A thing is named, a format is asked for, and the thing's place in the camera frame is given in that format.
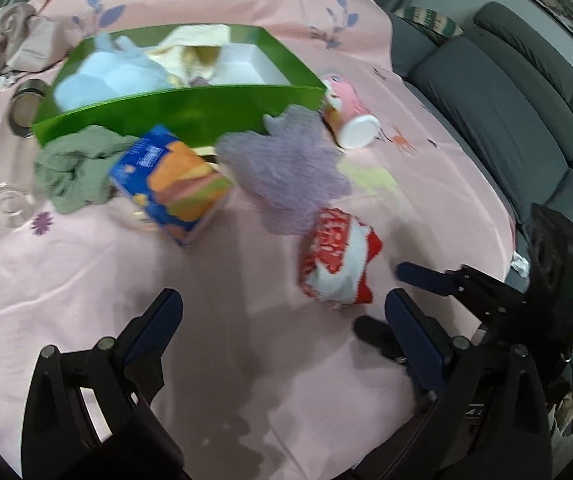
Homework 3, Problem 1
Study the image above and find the pink deer print sheet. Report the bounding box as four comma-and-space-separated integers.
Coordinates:
0, 0, 517, 480

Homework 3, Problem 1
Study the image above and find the grey sofa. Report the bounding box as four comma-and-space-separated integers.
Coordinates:
390, 1, 573, 250

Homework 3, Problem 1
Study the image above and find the green cardboard box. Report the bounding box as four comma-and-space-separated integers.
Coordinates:
32, 24, 326, 148

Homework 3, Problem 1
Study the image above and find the red white sock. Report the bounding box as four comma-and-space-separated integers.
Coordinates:
299, 208, 383, 306

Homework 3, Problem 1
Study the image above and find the blue plush toy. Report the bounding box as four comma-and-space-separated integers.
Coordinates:
53, 32, 174, 112

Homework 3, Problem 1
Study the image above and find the crumpled beige cloth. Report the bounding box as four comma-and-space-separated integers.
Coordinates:
0, 2, 70, 79

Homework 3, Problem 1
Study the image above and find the pink cartoon paper cup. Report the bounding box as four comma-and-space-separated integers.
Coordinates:
321, 74, 381, 150

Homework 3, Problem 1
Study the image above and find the clear glass jar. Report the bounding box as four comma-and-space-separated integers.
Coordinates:
0, 78, 49, 229

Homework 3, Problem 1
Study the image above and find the blue orange tissue pack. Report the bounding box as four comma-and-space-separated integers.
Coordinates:
108, 125, 233, 246

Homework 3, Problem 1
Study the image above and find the cream fluffy towel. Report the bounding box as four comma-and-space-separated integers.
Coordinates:
145, 24, 231, 87

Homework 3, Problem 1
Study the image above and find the purple mesh bath sponge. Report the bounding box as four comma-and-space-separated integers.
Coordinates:
215, 104, 351, 235

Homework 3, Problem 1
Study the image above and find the green knitted cloth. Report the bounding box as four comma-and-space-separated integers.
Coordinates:
34, 125, 138, 214

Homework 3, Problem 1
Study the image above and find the striped cushion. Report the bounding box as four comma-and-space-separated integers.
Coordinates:
395, 6, 464, 46

